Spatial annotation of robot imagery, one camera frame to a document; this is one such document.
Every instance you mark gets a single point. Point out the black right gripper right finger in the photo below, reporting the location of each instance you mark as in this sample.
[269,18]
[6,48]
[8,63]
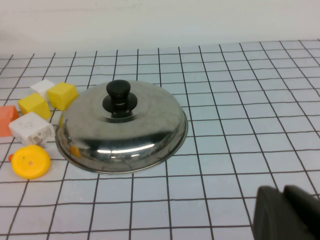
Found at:
[305,217]

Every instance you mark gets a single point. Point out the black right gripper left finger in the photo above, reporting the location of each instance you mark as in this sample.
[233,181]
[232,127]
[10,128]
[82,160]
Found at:
[270,215]

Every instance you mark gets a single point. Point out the stainless steel pot lid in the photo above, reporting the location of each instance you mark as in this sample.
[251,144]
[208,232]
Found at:
[140,130]

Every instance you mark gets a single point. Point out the white black-grid tablecloth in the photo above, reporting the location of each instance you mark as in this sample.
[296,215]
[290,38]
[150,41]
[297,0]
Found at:
[225,125]

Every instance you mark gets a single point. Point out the yellow foam cube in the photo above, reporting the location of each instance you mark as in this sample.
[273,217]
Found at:
[33,105]
[62,96]

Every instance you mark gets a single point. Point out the yellow rubber duck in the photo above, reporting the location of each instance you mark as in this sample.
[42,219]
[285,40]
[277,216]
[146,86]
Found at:
[30,162]

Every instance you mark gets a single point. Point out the white plug charger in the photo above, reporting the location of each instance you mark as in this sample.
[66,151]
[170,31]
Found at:
[30,127]

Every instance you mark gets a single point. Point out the small white foam cube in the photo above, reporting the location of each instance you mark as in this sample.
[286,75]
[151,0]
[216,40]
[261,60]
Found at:
[41,86]

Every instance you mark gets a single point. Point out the orange foam block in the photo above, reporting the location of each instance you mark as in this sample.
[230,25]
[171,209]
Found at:
[7,120]

